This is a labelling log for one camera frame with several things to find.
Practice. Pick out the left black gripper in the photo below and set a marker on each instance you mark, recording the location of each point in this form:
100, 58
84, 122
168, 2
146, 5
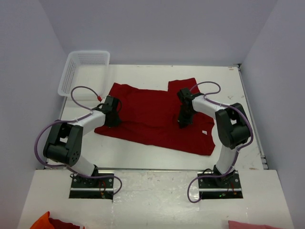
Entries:
116, 122

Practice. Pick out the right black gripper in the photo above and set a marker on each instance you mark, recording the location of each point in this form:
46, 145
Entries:
183, 122

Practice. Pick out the red t shirt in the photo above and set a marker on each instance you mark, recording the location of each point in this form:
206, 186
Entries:
150, 117

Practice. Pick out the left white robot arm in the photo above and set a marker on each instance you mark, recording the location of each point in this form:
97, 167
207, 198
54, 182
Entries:
64, 141

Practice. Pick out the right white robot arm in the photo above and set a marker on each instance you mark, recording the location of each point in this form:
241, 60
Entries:
233, 128

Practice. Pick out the white plastic mesh basket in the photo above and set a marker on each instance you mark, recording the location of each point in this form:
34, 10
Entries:
85, 68

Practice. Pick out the pink folded cloth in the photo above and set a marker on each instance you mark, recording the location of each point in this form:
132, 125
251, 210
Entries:
239, 225

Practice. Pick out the dark red folded cloth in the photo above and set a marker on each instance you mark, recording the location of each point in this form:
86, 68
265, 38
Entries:
58, 224

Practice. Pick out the orange folded cloth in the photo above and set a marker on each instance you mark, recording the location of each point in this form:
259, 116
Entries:
43, 222

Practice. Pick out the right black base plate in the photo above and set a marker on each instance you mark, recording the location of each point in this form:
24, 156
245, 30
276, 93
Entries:
228, 187

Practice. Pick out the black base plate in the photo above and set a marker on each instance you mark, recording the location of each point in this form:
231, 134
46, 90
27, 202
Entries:
85, 188
228, 187

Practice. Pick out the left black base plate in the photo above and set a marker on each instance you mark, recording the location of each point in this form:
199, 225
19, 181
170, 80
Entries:
85, 188

